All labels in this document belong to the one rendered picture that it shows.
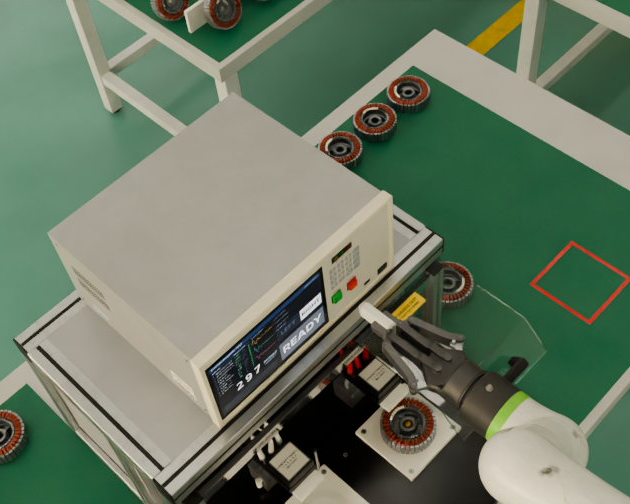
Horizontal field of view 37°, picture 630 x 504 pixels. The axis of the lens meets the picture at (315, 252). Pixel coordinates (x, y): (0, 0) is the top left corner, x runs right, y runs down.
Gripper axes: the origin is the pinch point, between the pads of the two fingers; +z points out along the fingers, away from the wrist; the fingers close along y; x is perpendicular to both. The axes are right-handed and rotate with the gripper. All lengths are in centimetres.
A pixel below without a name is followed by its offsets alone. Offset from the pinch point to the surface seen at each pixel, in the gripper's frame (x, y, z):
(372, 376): -28.6, 2.4, 4.5
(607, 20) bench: -48, 136, 39
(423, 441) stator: -39.1, 2.5, -8.4
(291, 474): -28.6, -22.2, 2.0
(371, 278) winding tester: -6.7, 8.6, 9.5
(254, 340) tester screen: 5.8, -18.3, 9.3
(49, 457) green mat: -46, -50, 48
